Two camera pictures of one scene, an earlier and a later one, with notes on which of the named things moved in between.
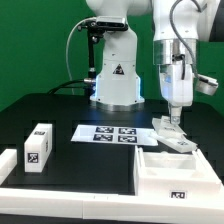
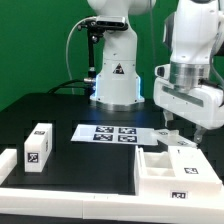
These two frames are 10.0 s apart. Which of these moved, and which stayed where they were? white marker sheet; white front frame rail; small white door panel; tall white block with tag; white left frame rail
Moved: small white door panel
Stayed: tall white block with tag; white marker sheet; white front frame rail; white left frame rail
